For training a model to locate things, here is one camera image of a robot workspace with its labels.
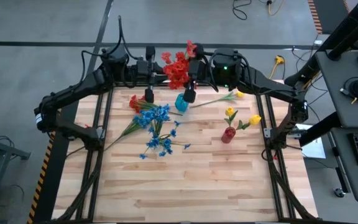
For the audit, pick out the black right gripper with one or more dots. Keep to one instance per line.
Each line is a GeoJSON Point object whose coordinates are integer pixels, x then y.
{"type": "Point", "coordinates": [202, 71]}

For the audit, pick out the caster wheel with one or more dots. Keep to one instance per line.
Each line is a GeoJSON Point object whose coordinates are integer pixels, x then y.
{"type": "Point", "coordinates": [339, 193]}

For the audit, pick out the yellow artificial tulip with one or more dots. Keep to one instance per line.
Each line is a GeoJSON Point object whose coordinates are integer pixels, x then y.
{"type": "Point", "coordinates": [255, 119]}
{"type": "Point", "coordinates": [240, 94]}
{"type": "Point", "coordinates": [229, 111]}

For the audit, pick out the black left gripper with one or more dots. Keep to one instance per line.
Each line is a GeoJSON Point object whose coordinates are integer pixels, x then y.
{"type": "Point", "coordinates": [140, 73]}

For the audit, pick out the yellow black hazard tape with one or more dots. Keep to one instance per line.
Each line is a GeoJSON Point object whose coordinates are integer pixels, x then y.
{"type": "Point", "coordinates": [43, 161]}

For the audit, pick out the black tower fan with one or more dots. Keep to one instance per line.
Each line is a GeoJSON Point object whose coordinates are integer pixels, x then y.
{"type": "Point", "coordinates": [343, 34]}

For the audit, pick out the grey desk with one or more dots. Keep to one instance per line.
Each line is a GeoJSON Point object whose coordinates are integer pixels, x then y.
{"type": "Point", "coordinates": [346, 174]}
{"type": "Point", "coordinates": [337, 93]}

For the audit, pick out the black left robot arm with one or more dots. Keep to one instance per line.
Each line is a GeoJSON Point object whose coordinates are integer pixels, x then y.
{"type": "Point", "coordinates": [73, 90]}

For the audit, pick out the black side panel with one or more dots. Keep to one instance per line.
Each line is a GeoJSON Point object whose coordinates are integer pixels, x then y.
{"type": "Point", "coordinates": [57, 180]}

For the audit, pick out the black table frame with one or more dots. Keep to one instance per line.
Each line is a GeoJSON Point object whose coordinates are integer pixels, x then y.
{"type": "Point", "coordinates": [111, 102]}

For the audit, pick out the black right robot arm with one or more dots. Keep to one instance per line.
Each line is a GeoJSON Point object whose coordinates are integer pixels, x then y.
{"type": "Point", "coordinates": [269, 85]}

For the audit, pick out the black support beam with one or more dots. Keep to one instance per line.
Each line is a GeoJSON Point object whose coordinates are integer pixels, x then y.
{"type": "Point", "coordinates": [322, 129]}

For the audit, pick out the red ribbed glass vase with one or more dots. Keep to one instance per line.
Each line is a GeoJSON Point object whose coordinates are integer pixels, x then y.
{"type": "Point", "coordinates": [228, 136]}

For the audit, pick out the metal bracket plate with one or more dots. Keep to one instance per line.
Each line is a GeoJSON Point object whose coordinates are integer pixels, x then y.
{"type": "Point", "coordinates": [268, 133]}

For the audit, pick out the red artificial flower bunch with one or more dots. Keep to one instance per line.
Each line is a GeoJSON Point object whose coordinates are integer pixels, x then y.
{"type": "Point", "coordinates": [176, 71]}
{"type": "Point", "coordinates": [137, 102]}

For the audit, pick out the teal glass vase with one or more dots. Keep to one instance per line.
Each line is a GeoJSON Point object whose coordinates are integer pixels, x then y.
{"type": "Point", "coordinates": [180, 105]}

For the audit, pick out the orange striped strip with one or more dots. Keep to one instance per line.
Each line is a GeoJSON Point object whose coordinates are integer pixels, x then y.
{"type": "Point", "coordinates": [315, 15]}

